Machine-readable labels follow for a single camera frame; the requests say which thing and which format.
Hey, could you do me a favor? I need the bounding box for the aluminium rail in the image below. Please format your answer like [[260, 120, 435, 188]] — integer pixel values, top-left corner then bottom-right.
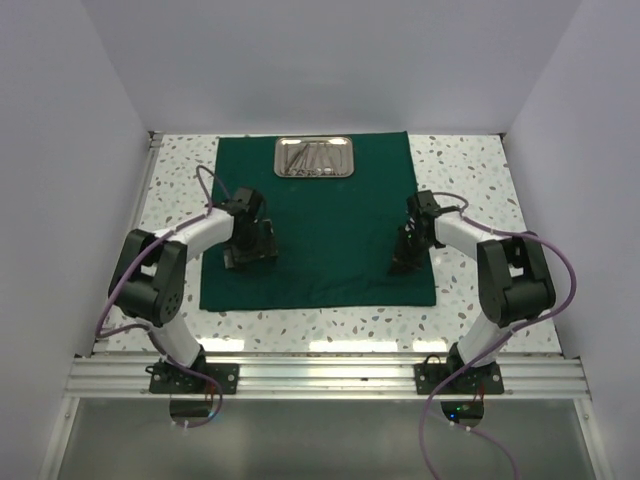
[[64, 353, 590, 400], [93, 131, 165, 344]]

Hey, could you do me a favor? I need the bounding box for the aluminium left side rail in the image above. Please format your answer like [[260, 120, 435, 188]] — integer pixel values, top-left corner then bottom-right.
[[93, 131, 165, 344]]

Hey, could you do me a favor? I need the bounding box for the dark green surgical cloth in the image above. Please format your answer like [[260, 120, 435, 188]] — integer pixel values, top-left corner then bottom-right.
[[199, 132, 436, 312]]

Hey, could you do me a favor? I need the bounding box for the aluminium front rail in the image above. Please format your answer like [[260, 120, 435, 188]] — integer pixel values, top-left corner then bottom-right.
[[64, 353, 590, 400]]

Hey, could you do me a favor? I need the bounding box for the steel instrument tray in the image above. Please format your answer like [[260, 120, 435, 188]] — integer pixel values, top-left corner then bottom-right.
[[273, 136, 355, 179]]

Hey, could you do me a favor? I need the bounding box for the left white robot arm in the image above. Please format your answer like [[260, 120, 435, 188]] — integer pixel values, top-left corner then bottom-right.
[[107, 187, 278, 393]]

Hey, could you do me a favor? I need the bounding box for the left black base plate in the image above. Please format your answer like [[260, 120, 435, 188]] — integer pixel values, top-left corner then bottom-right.
[[145, 361, 240, 395]]

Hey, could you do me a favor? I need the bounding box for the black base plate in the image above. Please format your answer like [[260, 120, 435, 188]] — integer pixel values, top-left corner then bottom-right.
[[145, 361, 240, 395], [413, 355, 505, 395]]

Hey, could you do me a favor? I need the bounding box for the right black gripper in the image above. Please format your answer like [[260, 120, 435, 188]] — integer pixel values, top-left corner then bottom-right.
[[388, 225, 435, 276]]

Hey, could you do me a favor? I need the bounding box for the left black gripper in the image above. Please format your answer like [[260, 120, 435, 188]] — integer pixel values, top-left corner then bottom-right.
[[222, 219, 277, 273]]

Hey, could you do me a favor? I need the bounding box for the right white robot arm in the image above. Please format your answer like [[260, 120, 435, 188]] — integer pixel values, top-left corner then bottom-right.
[[389, 190, 556, 393]]

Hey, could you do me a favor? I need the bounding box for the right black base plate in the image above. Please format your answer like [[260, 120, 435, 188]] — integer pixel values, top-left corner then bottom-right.
[[413, 355, 505, 395]]

